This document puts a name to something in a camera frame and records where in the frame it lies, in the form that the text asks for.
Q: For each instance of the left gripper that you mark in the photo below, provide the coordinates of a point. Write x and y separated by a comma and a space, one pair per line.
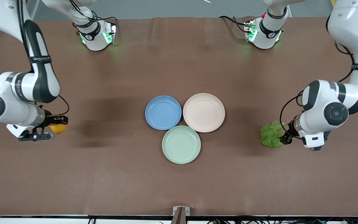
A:
289, 131

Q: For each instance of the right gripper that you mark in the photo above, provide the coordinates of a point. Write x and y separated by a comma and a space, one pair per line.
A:
49, 120

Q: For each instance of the yellow lemon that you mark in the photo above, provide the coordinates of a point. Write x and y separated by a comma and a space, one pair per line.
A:
58, 128

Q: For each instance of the green lettuce leaf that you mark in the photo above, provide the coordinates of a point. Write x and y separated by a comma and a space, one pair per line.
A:
271, 135

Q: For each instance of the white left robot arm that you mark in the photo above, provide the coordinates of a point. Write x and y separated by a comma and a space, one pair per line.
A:
325, 102

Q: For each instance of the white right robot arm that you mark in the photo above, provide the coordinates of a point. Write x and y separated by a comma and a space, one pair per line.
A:
39, 81

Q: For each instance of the brown table cover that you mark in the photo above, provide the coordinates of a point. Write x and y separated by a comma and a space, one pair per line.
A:
104, 171

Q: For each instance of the beige round plate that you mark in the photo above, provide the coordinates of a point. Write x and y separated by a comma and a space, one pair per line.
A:
204, 112

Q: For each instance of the blue round plate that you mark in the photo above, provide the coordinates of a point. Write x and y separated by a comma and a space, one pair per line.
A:
163, 112

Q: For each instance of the mint green round plate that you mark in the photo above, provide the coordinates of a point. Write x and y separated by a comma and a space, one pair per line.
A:
181, 145

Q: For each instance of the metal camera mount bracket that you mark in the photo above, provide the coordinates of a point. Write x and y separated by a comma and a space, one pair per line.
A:
181, 214

